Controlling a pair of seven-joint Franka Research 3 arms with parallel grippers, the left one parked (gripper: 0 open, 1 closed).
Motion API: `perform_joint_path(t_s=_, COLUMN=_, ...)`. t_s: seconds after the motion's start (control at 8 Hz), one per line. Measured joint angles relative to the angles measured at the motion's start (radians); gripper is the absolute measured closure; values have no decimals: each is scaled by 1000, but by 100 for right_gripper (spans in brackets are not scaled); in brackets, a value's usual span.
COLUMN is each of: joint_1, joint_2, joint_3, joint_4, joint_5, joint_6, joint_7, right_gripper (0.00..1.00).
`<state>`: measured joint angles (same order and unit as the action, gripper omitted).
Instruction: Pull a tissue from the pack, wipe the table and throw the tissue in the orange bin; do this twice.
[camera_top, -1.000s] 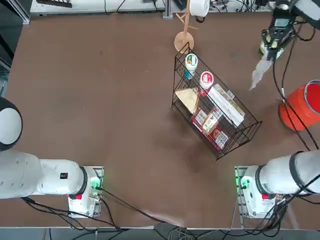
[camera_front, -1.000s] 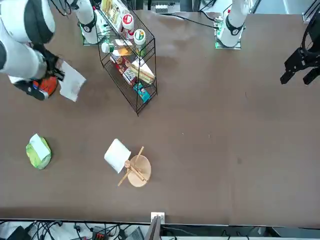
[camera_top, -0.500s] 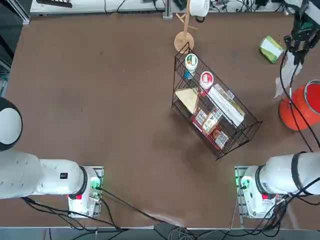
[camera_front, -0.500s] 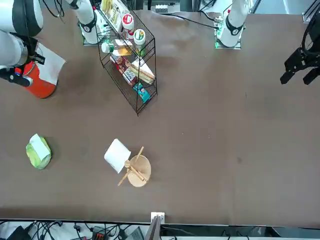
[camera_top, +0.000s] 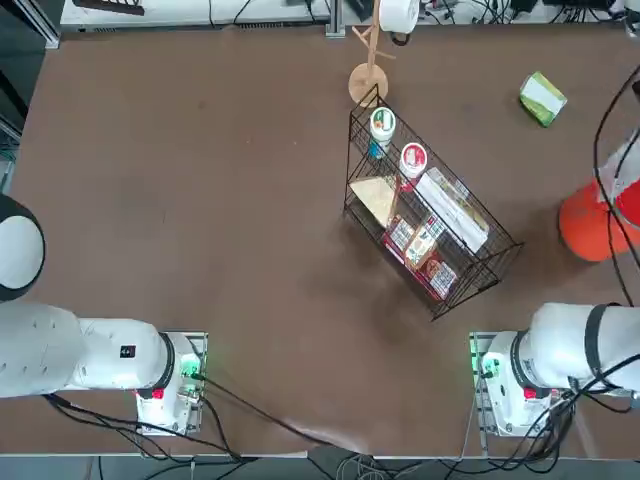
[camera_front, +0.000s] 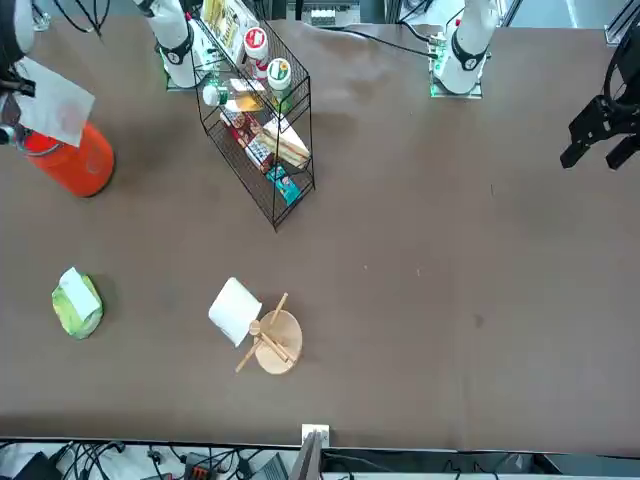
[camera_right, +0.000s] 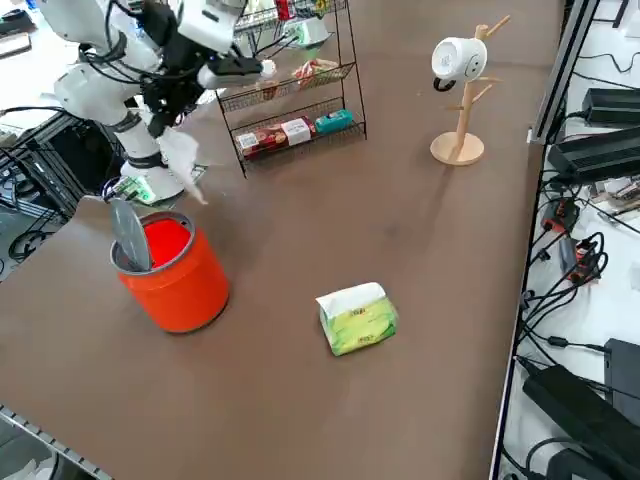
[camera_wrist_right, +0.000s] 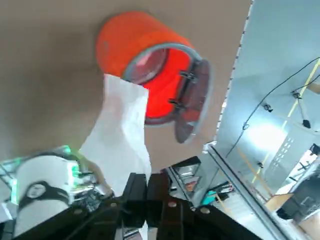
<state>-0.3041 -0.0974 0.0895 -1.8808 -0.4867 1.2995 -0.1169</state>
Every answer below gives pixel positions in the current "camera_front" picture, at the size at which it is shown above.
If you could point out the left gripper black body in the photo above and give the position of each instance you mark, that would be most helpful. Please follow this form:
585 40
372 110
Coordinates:
627 85

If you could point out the white tissue sheet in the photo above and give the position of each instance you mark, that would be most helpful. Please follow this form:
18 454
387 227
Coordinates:
55 100

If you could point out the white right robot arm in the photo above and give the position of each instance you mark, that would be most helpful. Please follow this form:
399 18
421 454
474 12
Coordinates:
175 40

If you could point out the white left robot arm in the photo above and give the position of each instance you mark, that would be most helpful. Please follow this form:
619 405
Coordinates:
470 30

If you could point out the grey round bin lid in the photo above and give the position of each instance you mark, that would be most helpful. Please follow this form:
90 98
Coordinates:
7 111

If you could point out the orange round bin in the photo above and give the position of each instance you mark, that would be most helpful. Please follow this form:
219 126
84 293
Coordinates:
85 165

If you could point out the green tissue pack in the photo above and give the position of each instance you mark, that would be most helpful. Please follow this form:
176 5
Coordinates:
77 310

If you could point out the triangular sandwich pack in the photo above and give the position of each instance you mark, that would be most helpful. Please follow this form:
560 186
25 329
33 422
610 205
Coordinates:
287 142

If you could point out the small white green jar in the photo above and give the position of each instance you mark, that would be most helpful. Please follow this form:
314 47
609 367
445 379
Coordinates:
214 95

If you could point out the long yellow cracker box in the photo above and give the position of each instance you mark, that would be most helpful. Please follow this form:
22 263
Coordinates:
225 25

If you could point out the yellow flat packet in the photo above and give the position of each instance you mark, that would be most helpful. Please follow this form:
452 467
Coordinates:
247 97

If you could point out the red tartan shortbread box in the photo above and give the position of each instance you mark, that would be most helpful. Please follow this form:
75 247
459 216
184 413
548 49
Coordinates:
245 135

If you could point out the white tub red lid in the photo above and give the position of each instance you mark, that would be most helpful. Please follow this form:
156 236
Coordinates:
256 45

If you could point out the white tub green lid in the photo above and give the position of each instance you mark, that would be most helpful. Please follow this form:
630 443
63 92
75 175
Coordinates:
279 75

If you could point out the teal snack packet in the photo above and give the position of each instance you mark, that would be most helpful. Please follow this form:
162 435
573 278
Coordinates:
285 185

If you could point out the white mug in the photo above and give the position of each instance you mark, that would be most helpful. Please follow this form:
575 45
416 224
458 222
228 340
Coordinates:
232 307

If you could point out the wooden mug tree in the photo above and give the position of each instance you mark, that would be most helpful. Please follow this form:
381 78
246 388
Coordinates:
280 345

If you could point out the red black plug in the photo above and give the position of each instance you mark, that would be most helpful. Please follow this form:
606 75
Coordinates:
196 467

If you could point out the grey power adapter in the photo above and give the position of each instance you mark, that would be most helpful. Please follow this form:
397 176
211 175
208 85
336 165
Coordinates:
270 467

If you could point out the white table edge bracket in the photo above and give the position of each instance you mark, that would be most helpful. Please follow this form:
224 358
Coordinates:
315 431

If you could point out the dark camera post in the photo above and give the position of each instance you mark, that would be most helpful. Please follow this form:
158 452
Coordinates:
307 460

